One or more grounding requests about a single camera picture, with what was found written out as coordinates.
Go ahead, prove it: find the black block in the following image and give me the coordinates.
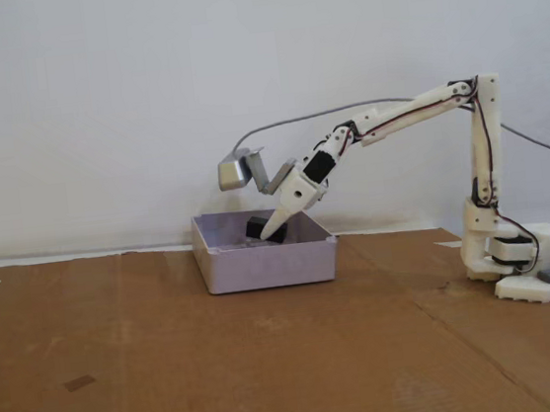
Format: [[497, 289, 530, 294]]
[[244, 210, 289, 249]]

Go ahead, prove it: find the pale grey plastic box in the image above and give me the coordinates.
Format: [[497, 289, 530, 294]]
[[189, 200, 344, 299]]

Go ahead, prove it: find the silver webcam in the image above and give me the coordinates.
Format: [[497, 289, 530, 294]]
[[213, 147, 257, 193]]

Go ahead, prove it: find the brown cardboard sheet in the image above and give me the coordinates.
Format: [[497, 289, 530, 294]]
[[0, 203, 550, 412]]

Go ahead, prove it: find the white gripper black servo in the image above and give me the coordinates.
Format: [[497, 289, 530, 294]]
[[252, 147, 348, 242]]

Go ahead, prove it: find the grey camera bracket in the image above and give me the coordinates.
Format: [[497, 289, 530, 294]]
[[241, 142, 302, 199]]

